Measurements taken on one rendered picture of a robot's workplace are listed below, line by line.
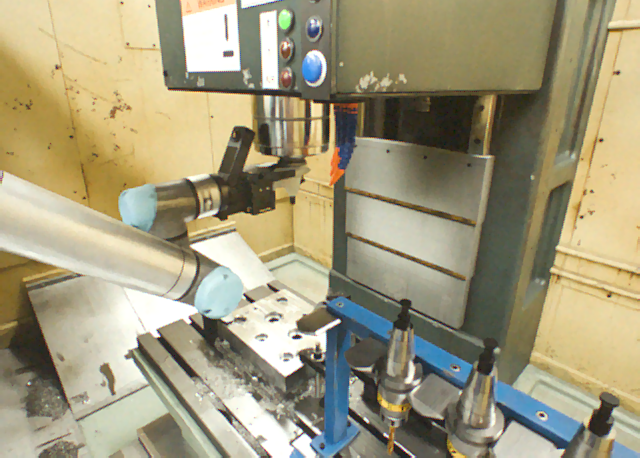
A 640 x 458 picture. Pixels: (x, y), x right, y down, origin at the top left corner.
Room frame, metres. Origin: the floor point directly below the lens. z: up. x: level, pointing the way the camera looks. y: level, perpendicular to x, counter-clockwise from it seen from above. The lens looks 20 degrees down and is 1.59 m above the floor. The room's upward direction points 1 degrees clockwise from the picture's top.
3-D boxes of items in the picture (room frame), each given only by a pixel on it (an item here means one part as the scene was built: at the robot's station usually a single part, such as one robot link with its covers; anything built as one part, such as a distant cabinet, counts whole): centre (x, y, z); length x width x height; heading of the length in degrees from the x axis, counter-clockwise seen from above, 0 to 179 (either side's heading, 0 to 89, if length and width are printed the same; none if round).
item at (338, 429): (0.57, -0.03, 1.05); 0.10 x 0.05 x 0.30; 134
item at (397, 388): (0.42, -0.10, 1.21); 0.06 x 0.06 x 0.03
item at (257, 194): (0.72, 0.16, 1.39); 0.12 x 0.08 x 0.09; 134
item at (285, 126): (0.81, 0.07, 1.51); 0.16 x 0.16 x 0.12
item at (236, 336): (0.84, 0.10, 0.96); 0.29 x 0.23 x 0.05; 44
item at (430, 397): (0.38, -0.14, 1.21); 0.07 x 0.05 x 0.01; 134
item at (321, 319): (0.54, 0.01, 1.21); 0.07 x 0.05 x 0.01; 134
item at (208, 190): (0.66, 0.22, 1.39); 0.08 x 0.05 x 0.08; 44
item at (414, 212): (1.12, -0.25, 1.16); 0.48 x 0.05 x 0.51; 44
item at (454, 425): (0.34, -0.18, 1.21); 0.06 x 0.06 x 0.03
